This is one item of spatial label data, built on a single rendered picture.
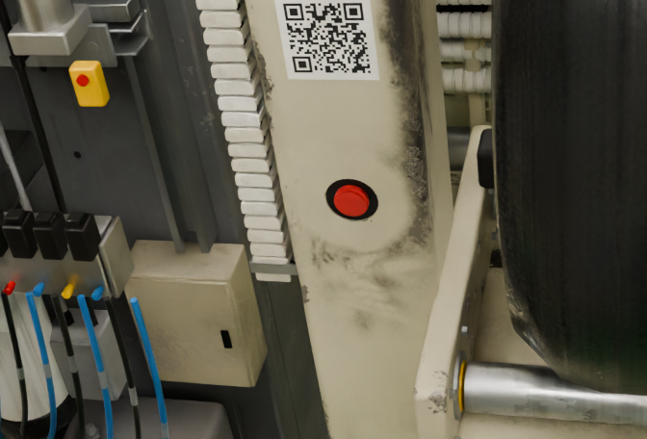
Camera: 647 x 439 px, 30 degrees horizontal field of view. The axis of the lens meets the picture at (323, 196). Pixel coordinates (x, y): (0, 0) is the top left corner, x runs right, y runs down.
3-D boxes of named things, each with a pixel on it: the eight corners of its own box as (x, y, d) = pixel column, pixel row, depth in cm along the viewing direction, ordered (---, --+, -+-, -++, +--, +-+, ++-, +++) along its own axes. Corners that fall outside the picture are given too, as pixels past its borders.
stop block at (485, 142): (478, 191, 121) (475, 152, 118) (483, 163, 124) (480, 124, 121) (517, 193, 120) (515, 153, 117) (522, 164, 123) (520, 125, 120)
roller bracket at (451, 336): (421, 471, 106) (411, 394, 100) (478, 193, 136) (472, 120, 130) (458, 475, 105) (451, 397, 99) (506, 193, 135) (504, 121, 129)
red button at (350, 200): (335, 217, 104) (331, 190, 102) (340, 204, 105) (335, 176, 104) (369, 219, 103) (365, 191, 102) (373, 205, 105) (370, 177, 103)
